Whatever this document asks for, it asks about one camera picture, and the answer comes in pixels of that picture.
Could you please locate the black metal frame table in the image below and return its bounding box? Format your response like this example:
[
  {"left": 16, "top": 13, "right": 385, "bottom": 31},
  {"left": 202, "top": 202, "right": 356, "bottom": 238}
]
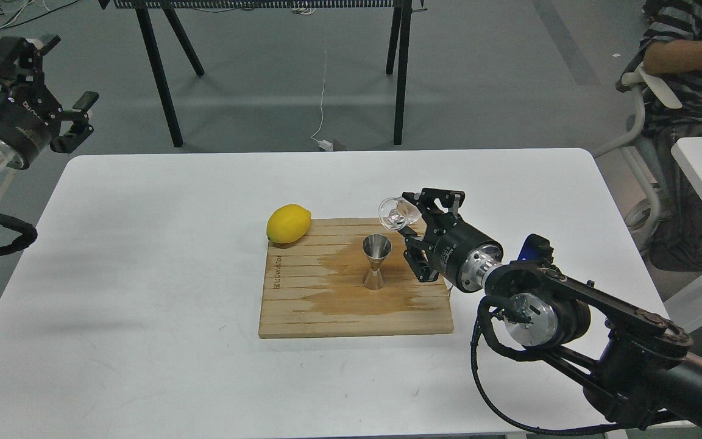
[{"left": 94, "top": 1, "right": 427, "bottom": 154}]

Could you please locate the wooden cutting board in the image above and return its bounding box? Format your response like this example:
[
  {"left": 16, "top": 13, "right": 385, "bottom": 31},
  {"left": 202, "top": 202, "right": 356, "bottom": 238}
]
[{"left": 258, "top": 218, "right": 454, "bottom": 339}]

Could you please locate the steel double jigger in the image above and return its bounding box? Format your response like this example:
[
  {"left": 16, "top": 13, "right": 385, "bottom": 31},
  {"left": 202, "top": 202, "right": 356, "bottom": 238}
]
[{"left": 363, "top": 234, "right": 392, "bottom": 291}]

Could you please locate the white office chair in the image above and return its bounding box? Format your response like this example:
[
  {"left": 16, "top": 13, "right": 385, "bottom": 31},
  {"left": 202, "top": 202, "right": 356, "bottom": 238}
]
[{"left": 592, "top": 52, "right": 702, "bottom": 333}]

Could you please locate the person in striped shirt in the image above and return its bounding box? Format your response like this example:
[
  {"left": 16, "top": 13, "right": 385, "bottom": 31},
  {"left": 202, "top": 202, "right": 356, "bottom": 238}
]
[{"left": 640, "top": 1, "right": 702, "bottom": 272}]

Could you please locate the small clear glass cup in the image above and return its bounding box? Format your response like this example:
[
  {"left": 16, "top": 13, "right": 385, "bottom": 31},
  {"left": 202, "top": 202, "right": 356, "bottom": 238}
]
[{"left": 378, "top": 196, "right": 422, "bottom": 231}]

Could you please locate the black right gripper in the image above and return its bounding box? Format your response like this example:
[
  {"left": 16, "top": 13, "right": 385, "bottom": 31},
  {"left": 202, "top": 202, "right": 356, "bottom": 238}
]
[{"left": 402, "top": 187, "right": 503, "bottom": 293}]

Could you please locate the yellow lemon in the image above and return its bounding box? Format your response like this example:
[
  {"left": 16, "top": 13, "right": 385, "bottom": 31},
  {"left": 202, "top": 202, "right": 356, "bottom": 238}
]
[{"left": 266, "top": 204, "right": 312, "bottom": 244}]

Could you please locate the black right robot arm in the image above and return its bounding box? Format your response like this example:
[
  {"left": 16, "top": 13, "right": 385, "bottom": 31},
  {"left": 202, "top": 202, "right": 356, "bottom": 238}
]
[{"left": 379, "top": 187, "right": 702, "bottom": 437}]

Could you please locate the white cable with plug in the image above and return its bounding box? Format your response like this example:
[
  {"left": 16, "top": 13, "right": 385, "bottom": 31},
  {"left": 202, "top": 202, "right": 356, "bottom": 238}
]
[{"left": 311, "top": 48, "right": 335, "bottom": 152}]

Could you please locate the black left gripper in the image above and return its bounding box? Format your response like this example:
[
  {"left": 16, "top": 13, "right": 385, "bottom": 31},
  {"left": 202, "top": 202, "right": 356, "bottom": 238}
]
[{"left": 0, "top": 34, "right": 99, "bottom": 172}]

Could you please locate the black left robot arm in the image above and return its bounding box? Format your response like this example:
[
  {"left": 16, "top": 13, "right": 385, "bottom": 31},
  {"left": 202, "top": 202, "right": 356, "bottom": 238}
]
[{"left": 0, "top": 34, "right": 99, "bottom": 256}]

